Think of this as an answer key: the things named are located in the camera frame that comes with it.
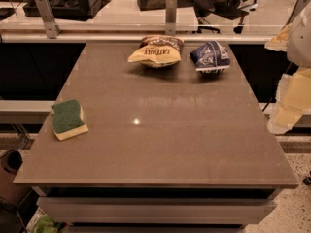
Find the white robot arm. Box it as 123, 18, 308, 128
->
265, 8, 311, 134

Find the black tray on counter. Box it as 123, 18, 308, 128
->
22, 0, 111, 21

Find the blue chip bag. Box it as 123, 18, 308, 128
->
190, 41, 230, 74

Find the brown bin at left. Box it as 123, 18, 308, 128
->
0, 150, 30, 206

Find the green bag under table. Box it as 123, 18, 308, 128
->
31, 214, 65, 233

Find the black office chair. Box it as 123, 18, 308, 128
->
193, 0, 294, 35

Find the centre metal rail bracket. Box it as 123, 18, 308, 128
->
165, 0, 178, 36

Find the white table drawer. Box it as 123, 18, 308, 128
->
38, 197, 276, 225

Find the black cable at right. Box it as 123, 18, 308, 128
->
261, 63, 292, 113

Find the green yellow sponge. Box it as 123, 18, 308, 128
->
52, 100, 88, 141

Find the metal rail bracket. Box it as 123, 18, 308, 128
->
165, 0, 178, 36
34, 0, 60, 39

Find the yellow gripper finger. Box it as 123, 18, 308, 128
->
267, 68, 311, 134
264, 24, 292, 51

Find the left metal rail bracket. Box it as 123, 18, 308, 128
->
34, 0, 60, 39

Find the yellow chip bag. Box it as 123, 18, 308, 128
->
128, 35, 184, 68

